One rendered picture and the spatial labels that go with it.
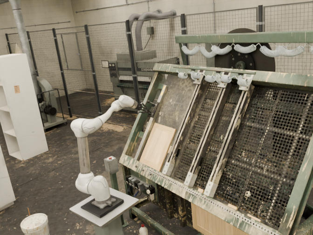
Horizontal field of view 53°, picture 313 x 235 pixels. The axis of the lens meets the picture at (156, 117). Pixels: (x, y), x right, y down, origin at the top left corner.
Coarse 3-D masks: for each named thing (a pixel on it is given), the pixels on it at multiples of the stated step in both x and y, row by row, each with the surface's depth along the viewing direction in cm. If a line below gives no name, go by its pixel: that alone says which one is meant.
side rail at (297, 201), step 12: (312, 144) 231; (312, 156) 228; (300, 168) 231; (312, 168) 235; (300, 180) 228; (312, 180) 232; (300, 192) 226; (288, 204) 229; (300, 204) 232; (288, 216) 226; (300, 216) 230; (288, 228) 223
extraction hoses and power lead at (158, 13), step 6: (144, 12) 805; (150, 12) 814; (156, 12) 896; (168, 12) 861; (174, 12) 875; (132, 18) 820; (138, 18) 842; (144, 18) 796; (150, 18) 819; (132, 24) 826; (138, 24) 790; (150, 30) 938; (126, 36) 821; (138, 36) 795; (138, 42) 800; (138, 48) 805
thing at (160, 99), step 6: (162, 90) 378; (162, 96) 375; (162, 102) 377; (156, 114) 375; (150, 120) 375; (150, 126) 373; (144, 138) 371; (144, 144) 372; (138, 150) 372; (138, 156) 370
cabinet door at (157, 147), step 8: (152, 128) 371; (160, 128) 361; (168, 128) 351; (152, 136) 366; (160, 136) 357; (168, 136) 347; (152, 144) 362; (160, 144) 352; (168, 144) 343; (144, 152) 366; (152, 152) 357; (160, 152) 348; (144, 160) 361; (152, 160) 352; (160, 160) 343; (160, 168) 340
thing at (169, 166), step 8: (200, 72) 332; (200, 80) 328; (200, 88) 332; (192, 96) 334; (200, 96) 334; (192, 104) 329; (192, 112) 331; (184, 120) 331; (184, 128) 328; (184, 136) 330; (176, 144) 327; (176, 152) 327; (168, 160) 327; (168, 168) 324
